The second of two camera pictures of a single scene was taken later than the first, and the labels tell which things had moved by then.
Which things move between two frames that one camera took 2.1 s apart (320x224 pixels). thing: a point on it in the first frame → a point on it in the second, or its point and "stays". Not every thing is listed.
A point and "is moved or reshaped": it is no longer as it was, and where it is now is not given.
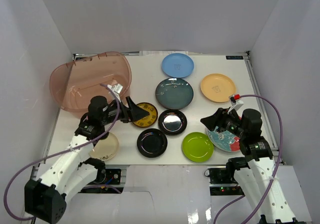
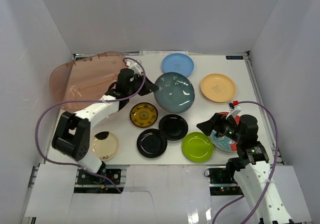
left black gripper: [125, 112] → [140, 86]
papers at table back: [161, 53] stays
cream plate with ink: [105, 149] stays
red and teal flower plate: [225, 140] stays
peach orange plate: [217, 87] stays
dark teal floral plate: [174, 93] is moved or reshaped
